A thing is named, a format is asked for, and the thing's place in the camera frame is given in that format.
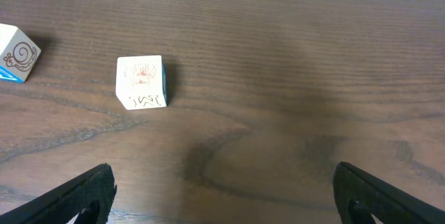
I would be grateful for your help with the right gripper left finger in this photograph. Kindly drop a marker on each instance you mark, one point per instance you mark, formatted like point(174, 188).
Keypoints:
point(88, 198)

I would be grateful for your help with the wooden block red drawing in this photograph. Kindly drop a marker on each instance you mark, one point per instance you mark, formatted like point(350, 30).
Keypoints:
point(141, 82)

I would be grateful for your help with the wooden block blue edge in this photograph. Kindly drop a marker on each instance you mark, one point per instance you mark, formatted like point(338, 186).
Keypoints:
point(18, 54)

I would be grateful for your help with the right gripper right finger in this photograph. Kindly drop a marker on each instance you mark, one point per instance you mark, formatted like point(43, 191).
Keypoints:
point(361, 198)

